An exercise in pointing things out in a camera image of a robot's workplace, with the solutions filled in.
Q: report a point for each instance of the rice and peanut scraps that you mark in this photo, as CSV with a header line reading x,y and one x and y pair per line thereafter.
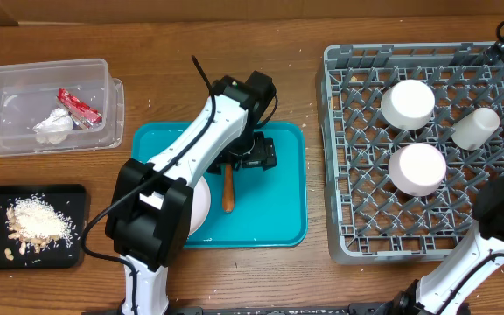
x,y
36,222

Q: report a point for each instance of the teal plastic tray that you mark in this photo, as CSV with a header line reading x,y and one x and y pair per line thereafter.
x,y
270,206

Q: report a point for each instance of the white upside-down cup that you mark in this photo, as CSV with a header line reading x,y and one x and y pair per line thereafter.
x,y
475,129

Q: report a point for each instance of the large pink plate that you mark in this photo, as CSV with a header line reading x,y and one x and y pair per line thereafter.
x,y
201,203

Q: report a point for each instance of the white paper napkin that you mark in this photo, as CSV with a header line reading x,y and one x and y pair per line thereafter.
x,y
53,130

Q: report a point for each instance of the brown cardboard backdrop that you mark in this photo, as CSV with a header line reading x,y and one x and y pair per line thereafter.
x,y
15,12

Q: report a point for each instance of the orange carrot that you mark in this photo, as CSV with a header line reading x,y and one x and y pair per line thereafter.
x,y
228,196

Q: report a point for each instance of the red snack wrapper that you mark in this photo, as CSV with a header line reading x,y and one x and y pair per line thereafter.
x,y
82,114

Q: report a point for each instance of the grey plastic dish rack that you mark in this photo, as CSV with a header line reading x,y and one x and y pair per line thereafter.
x,y
368,219

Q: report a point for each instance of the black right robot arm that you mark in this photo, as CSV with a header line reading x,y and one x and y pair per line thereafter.
x,y
481,251

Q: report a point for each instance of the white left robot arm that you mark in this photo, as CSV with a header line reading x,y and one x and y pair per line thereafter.
x,y
150,217

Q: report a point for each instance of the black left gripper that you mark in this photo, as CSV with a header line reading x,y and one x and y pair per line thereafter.
x,y
264,153

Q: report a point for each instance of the black waste tray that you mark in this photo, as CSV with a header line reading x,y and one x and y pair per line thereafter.
x,y
70,200

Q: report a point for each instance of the pale green bowl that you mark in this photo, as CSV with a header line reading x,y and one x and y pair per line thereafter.
x,y
408,105

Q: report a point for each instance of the clear plastic bin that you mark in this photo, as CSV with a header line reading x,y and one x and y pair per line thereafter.
x,y
28,94

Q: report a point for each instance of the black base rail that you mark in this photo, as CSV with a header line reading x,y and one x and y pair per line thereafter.
x,y
352,309

